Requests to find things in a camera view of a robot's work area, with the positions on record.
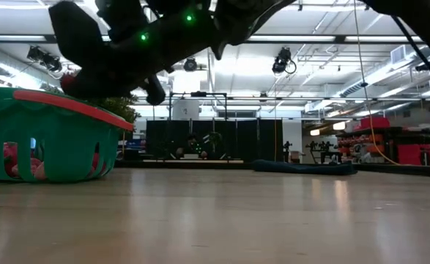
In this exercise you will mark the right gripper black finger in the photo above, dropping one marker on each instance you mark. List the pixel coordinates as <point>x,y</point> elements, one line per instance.
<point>104,84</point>
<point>77,33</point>

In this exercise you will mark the red toy cherry green stem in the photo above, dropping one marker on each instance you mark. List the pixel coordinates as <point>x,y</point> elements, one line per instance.
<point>66,81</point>

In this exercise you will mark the red toy bell pepper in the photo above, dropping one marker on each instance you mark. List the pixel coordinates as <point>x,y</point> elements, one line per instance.
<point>9,154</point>

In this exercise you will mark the black background robot arm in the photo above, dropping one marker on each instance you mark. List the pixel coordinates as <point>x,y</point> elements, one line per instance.
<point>322,146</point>

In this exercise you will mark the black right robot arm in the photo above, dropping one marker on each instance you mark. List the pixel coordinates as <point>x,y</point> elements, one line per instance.
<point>244,18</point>

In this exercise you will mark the green bushy artificial plant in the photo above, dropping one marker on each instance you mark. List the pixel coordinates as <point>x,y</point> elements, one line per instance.
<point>121,106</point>

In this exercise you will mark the white box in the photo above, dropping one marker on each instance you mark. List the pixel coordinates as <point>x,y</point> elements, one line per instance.
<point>185,109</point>

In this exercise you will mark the person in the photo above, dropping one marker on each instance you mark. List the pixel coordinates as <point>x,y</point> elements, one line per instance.
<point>190,146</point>

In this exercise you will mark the background green plant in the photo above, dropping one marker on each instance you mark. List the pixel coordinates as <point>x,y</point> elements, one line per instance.
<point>214,139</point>

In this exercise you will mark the black partition panels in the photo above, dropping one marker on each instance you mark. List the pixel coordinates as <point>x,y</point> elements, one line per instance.
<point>244,139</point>

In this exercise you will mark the folded navy blue cloth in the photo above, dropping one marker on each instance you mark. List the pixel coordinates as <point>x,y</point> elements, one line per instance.
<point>284,167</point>

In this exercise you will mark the shelf with red bins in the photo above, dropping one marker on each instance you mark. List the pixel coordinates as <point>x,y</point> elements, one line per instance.
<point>374,122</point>

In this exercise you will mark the black ceiling-mounted camera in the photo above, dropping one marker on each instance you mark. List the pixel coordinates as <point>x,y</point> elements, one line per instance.
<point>42,58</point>
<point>281,60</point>
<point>421,67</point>
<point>190,64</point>

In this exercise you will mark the black background robot frame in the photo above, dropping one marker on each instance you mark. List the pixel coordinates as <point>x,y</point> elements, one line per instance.
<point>198,94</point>

